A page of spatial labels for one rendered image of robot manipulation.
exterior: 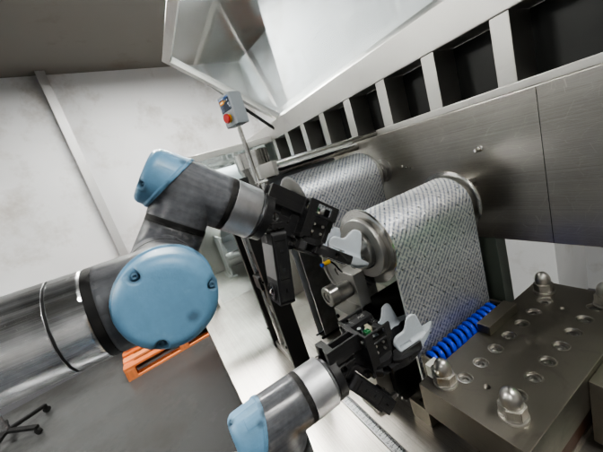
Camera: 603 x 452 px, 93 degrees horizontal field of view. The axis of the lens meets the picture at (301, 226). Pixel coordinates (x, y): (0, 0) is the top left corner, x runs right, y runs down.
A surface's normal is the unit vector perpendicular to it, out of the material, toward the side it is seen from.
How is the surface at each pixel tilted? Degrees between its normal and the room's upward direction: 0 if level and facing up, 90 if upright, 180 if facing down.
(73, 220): 90
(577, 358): 0
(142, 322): 90
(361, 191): 92
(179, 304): 90
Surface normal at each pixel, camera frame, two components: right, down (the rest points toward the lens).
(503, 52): -0.84, 0.36
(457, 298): 0.47, 0.05
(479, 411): -0.30, -0.93
